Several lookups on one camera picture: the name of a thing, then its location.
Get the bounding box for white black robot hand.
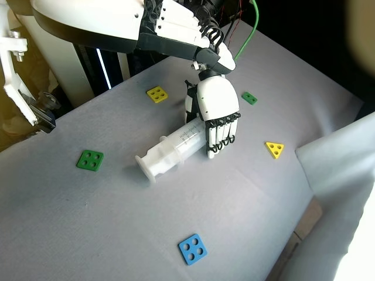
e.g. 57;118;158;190
183;74;241;159
30;0;237;76

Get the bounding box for large clear plastic syringe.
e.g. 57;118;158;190
134;118;210;184

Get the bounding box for small green two-hole block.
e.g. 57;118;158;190
241;91;258;105

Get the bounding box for black stand with light strip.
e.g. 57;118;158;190
74;45;138;100

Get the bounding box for white robot torso column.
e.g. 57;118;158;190
17;14;95;109

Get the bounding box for yellow square four-hole block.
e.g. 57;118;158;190
146;85;169;104

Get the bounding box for yellow triangle three-hole block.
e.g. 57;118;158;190
265;141;285;160

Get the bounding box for black clamp with knob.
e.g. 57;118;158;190
19;90;61;134

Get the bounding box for green square four-hole block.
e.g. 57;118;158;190
76;149;105;172

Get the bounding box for brown cardboard piece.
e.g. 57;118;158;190
265;196;323;281

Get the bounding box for white fabric sheet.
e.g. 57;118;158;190
278;112;375;281

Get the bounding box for grey tablecloth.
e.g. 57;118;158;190
0;22;366;281

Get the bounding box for blue square four-hole block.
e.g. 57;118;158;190
178;234;210;266

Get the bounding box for red thin cables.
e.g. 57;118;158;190
226;0;244;46

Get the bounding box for green cable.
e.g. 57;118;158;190
233;0;260;61

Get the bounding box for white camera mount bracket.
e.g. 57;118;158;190
0;0;39;126

